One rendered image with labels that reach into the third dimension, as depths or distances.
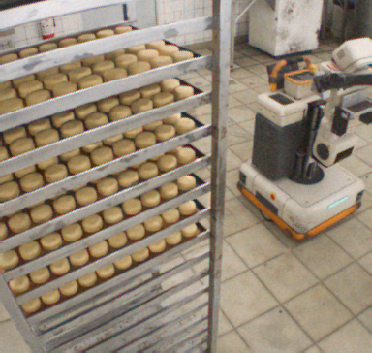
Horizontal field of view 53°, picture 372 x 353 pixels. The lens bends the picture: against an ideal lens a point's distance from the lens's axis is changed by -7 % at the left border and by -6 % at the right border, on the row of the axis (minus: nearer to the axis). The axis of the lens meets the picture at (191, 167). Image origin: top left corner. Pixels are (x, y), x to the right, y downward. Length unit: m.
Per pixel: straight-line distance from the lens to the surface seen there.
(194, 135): 0.96
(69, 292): 1.11
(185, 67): 0.87
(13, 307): 0.99
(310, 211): 2.40
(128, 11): 1.25
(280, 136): 2.35
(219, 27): 0.87
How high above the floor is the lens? 1.81
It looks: 35 degrees down
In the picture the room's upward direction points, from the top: 1 degrees counter-clockwise
